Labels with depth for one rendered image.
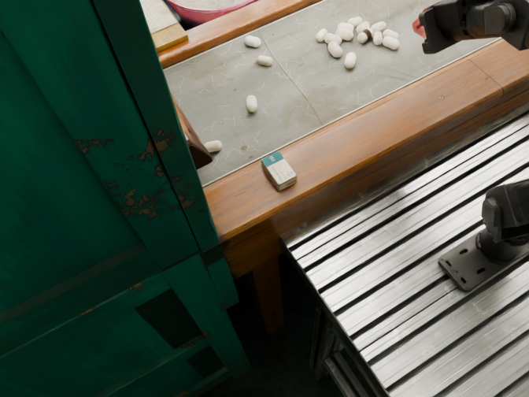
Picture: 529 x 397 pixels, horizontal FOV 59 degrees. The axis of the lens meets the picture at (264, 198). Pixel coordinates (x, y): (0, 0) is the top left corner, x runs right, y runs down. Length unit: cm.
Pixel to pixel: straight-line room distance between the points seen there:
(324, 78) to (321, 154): 20
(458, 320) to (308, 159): 35
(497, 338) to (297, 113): 51
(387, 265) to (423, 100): 31
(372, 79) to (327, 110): 12
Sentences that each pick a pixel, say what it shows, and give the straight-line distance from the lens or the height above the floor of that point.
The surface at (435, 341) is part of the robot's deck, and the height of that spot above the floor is 67.
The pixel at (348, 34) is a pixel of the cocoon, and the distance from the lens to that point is 103.
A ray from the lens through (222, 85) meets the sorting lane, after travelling 96.
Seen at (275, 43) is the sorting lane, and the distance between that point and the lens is 103.
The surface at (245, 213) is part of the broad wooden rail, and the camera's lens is 75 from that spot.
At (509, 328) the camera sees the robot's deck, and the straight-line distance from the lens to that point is 85.
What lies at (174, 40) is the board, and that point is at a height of 78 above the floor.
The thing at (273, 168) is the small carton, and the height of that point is 78.
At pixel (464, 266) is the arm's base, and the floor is 68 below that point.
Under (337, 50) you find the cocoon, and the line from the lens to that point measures 99.
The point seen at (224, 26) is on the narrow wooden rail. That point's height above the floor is 76.
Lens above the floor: 142
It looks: 59 degrees down
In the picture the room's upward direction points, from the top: 7 degrees counter-clockwise
